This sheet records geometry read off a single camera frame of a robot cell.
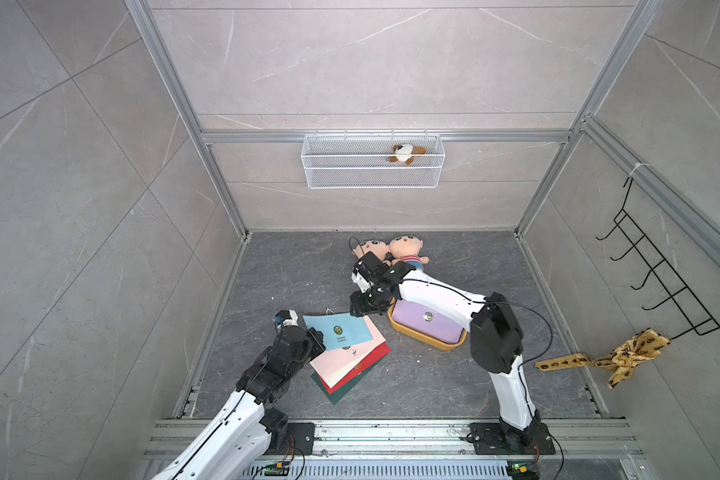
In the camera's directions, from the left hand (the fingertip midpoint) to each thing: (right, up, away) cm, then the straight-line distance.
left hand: (326, 329), depth 81 cm
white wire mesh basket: (+14, +52, +19) cm, 57 cm away
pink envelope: (+1, -10, +3) cm, 10 cm away
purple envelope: (+30, -1, +9) cm, 31 cm away
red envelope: (+8, -14, +3) cm, 16 cm away
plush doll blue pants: (+29, +17, +23) cm, 41 cm away
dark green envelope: (+4, -18, -1) cm, 19 cm away
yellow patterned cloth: (+71, -5, -12) cm, 72 cm away
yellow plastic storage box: (+28, -4, +5) cm, 29 cm away
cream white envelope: (+2, -15, +1) cm, 15 cm away
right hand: (+9, +4, +7) cm, 12 cm away
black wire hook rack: (+79, +12, -18) cm, 82 cm away
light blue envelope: (+4, -2, +6) cm, 7 cm away
